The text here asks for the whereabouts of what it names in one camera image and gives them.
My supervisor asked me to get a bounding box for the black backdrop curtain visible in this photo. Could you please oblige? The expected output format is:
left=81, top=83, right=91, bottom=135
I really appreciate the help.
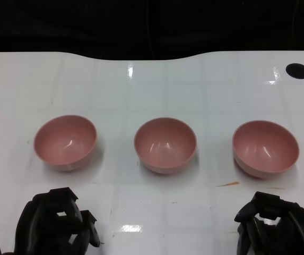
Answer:
left=0, top=0, right=304, bottom=61

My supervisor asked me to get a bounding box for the wide orange tape scrap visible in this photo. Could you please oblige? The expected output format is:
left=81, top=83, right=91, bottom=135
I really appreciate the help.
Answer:
left=215, top=181, right=240, bottom=188

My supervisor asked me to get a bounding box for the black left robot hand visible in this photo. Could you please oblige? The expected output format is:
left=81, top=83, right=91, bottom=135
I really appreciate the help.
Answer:
left=14, top=187, right=101, bottom=255

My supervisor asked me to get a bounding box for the pink plastic bowl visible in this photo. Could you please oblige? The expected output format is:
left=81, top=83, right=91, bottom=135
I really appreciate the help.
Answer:
left=232, top=120, right=300, bottom=179
left=33, top=114, right=98, bottom=172
left=133, top=116, right=197, bottom=175

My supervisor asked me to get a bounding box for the black round table grommet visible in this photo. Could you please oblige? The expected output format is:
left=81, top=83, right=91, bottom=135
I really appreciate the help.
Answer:
left=285, top=63, right=304, bottom=80

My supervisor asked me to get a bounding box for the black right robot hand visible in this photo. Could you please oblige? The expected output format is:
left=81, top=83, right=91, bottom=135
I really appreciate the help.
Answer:
left=233, top=191, right=304, bottom=255

